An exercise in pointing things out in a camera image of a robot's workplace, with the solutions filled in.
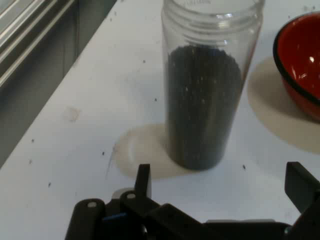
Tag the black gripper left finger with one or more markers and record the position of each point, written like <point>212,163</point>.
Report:
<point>142,182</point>

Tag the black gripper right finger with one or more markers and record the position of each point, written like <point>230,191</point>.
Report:
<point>302,187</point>

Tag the black seeds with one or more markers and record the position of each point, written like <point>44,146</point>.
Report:
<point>203,107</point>

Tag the clear plastic jar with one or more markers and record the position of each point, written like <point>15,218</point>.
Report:
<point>212,30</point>

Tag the red bowl with black rim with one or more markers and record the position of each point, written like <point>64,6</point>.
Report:
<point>300,57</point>

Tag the aluminium wall rail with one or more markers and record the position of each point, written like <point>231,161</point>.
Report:
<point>30,27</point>

